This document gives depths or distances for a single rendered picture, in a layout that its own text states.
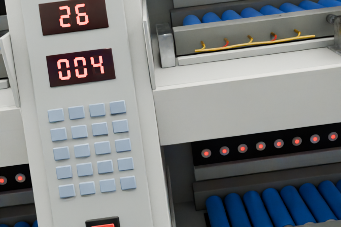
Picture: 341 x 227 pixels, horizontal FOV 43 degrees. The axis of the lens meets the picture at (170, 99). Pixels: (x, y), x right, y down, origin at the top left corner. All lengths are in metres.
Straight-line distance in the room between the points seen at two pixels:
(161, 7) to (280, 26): 0.17
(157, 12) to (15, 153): 0.25
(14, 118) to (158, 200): 0.12
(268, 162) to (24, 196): 0.28
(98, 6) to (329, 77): 0.17
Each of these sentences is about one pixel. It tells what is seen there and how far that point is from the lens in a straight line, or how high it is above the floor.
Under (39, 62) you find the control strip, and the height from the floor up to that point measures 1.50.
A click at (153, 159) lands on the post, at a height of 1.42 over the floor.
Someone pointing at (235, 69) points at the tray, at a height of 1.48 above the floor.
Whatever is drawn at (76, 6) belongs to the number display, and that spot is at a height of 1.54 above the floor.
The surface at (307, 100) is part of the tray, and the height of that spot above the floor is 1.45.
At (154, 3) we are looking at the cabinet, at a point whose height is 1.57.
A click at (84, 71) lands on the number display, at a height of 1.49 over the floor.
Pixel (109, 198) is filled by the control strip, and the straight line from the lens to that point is 0.32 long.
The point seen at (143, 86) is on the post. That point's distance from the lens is 0.31.
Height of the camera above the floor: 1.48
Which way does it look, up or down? 3 degrees down
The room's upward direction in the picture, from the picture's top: 7 degrees counter-clockwise
